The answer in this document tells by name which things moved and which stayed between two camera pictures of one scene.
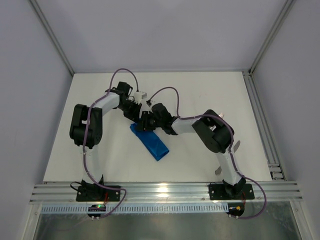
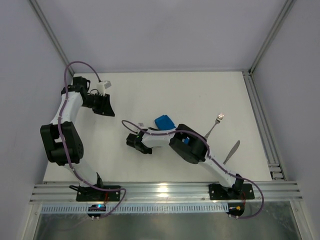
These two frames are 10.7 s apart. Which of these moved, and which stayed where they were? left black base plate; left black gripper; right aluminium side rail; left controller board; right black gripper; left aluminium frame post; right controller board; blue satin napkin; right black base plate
Moved: left black gripper; right black gripper; blue satin napkin
Stayed: right black base plate; right controller board; left controller board; left black base plate; left aluminium frame post; right aluminium side rail
